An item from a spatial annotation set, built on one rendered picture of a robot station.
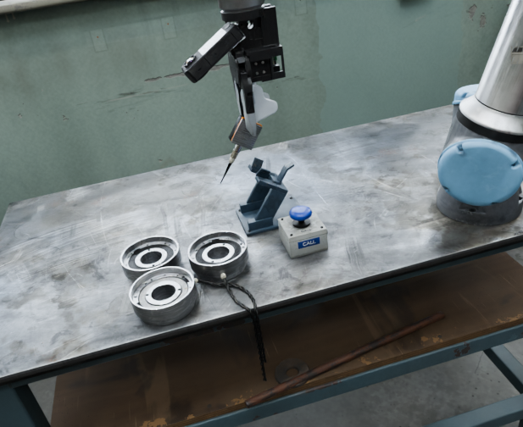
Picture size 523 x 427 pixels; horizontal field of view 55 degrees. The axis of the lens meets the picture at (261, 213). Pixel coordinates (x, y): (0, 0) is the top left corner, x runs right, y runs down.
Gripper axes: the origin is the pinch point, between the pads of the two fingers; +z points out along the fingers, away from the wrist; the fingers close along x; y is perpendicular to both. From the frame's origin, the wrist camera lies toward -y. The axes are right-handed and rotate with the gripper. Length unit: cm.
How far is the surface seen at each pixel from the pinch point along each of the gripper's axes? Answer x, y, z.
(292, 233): -14.1, 2.4, 15.4
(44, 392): 51, -76, 100
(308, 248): -15.3, 4.9, 18.7
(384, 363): -22, 16, 46
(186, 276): -16.5, -16.9, 16.9
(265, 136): 149, 36, 66
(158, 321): -23.9, -22.5, 18.3
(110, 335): -22.3, -30.3, 19.9
